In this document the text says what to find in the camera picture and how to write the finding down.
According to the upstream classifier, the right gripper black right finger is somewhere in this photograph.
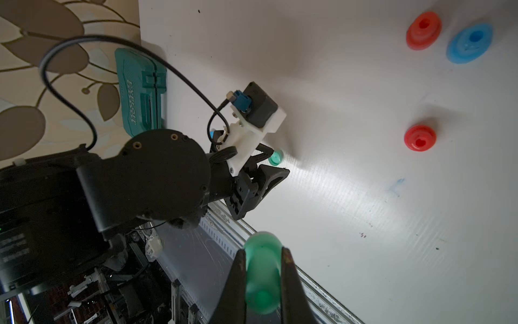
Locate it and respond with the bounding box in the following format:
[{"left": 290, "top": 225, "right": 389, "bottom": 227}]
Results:
[{"left": 281, "top": 247, "right": 318, "bottom": 324}]

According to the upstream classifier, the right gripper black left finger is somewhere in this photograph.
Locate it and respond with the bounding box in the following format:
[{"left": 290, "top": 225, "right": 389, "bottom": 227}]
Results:
[{"left": 209, "top": 249, "right": 247, "bottom": 324}]

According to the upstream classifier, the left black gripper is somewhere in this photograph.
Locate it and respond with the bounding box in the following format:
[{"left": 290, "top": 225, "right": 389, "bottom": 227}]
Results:
[{"left": 208, "top": 143, "right": 290, "bottom": 221}]

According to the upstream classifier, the green cap top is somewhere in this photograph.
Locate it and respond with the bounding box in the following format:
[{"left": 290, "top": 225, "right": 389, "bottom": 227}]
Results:
[{"left": 268, "top": 150, "right": 284, "bottom": 167}]

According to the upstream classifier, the green stamp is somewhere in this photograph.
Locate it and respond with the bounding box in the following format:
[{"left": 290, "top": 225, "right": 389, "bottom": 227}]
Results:
[{"left": 244, "top": 232, "right": 283, "bottom": 315}]

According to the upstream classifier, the red stamp back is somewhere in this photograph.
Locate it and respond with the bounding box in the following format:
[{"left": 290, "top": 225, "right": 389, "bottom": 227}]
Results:
[{"left": 404, "top": 125, "right": 437, "bottom": 152}]

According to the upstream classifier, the red stamp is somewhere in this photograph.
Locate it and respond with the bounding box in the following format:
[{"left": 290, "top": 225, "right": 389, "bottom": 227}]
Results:
[
  {"left": 404, "top": 125, "right": 437, "bottom": 152},
  {"left": 406, "top": 12, "right": 442, "bottom": 51}
]

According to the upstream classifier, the red stamp front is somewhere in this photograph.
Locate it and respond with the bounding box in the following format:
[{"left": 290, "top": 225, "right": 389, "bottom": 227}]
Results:
[{"left": 406, "top": 12, "right": 442, "bottom": 51}]

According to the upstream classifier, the blue stamp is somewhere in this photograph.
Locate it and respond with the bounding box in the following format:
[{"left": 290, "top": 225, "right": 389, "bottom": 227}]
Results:
[{"left": 447, "top": 23, "right": 494, "bottom": 64}]

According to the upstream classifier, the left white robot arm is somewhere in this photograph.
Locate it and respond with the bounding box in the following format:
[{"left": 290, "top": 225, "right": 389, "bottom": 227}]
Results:
[{"left": 1, "top": 83, "right": 289, "bottom": 300}]

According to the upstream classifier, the green plastic tool case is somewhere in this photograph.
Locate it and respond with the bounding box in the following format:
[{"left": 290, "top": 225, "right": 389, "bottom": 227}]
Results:
[{"left": 115, "top": 48, "right": 167, "bottom": 137}]

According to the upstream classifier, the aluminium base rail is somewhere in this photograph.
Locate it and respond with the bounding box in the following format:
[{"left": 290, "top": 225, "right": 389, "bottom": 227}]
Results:
[{"left": 153, "top": 200, "right": 365, "bottom": 324}]

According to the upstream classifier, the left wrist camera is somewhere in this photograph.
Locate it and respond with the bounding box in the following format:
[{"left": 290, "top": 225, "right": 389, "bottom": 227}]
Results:
[{"left": 218, "top": 82, "right": 287, "bottom": 177}]

